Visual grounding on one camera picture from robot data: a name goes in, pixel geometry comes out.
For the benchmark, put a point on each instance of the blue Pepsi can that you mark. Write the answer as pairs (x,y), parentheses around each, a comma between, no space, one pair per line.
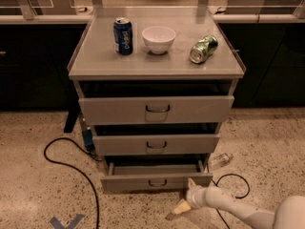
(122,31)

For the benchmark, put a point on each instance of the blue power adapter box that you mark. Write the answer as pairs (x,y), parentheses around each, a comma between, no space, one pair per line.
(87,138)

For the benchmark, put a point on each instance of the grey middle drawer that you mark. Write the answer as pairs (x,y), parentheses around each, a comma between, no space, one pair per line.
(123,145)

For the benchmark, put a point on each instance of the grey bottom drawer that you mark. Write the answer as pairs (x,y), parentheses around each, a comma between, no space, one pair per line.
(156,177)

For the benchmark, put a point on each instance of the blue tape mark on floor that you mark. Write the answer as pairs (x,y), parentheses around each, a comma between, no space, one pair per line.
(72,224)

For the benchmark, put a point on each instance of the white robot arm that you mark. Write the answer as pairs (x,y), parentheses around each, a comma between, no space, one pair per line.
(290,213)

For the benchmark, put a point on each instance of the grey top drawer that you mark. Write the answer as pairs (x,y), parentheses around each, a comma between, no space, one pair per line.
(144,110)

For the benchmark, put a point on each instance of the white bowl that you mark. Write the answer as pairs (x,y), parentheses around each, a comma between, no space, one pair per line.
(158,39)

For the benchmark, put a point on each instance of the green soda can lying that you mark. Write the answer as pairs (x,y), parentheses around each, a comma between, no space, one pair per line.
(203,49)

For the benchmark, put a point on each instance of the clear plastic bottle on floor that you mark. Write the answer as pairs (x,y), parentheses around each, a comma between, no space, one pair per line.
(220,161)

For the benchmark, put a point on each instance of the grey drawer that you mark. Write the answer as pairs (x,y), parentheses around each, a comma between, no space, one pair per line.
(123,145)
(144,110)
(156,177)

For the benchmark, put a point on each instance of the grey drawer cabinet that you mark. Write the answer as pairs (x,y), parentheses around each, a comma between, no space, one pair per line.
(99,71)

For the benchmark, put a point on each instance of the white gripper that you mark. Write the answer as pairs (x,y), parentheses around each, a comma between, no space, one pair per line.
(194,197)

